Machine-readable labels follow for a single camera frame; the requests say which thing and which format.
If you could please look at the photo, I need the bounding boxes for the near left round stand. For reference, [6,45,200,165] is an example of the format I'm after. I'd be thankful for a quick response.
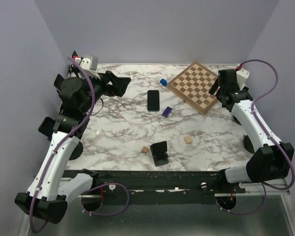
[69,142,84,160]

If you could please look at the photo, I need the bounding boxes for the purple cable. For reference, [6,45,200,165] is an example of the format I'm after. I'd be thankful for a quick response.
[215,59,295,214]
[29,56,131,234]

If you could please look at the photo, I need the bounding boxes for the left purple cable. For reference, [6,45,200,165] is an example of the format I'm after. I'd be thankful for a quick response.
[29,56,131,234]

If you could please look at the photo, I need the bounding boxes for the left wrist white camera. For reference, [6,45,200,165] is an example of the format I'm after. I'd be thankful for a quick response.
[74,55,100,78]

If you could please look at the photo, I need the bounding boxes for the blue plastic cap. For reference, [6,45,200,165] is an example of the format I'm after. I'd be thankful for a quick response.
[160,79,167,87]

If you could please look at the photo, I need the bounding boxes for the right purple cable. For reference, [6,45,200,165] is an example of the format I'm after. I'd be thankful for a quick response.
[215,59,295,214]

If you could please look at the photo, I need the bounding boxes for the far right round stand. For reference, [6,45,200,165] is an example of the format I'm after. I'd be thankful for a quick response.
[233,116,241,125]

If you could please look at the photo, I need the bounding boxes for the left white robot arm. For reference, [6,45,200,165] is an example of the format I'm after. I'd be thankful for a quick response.
[15,71,131,224]

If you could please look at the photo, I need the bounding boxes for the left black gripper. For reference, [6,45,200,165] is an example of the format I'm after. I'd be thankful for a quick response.
[80,69,131,113]

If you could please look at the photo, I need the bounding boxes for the wooden chessboard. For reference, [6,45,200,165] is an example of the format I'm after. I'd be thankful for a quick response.
[167,61,217,115]

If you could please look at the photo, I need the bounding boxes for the aluminium extrusion rail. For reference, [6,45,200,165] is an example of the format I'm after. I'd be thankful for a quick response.
[56,175,291,197]

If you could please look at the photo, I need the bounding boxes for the purple lego brick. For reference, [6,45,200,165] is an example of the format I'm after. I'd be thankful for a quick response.
[162,107,172,118]

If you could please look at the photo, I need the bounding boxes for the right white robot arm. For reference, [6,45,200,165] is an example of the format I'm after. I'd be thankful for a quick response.
[209,69,295,193]

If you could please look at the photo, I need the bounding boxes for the brown wooden cube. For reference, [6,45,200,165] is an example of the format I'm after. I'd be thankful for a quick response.
[142,147,148,153]

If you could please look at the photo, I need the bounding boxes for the black phone blue edge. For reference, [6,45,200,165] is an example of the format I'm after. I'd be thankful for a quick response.
[147,90,160,112]

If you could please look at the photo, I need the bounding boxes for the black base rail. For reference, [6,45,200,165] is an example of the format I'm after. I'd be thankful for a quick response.
[93,171,245,205]

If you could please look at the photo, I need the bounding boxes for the black folding phone stand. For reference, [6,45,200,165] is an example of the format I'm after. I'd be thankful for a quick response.
[150,141,169,167]

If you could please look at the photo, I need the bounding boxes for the light wooden cube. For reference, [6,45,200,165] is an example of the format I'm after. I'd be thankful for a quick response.
[184,136,192,144]

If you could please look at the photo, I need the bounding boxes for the middle left phone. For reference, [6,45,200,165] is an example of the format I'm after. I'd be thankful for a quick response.
[53,74,64,92]

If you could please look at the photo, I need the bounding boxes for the far left phone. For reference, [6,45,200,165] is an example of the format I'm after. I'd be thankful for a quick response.
[71,51,78,58]

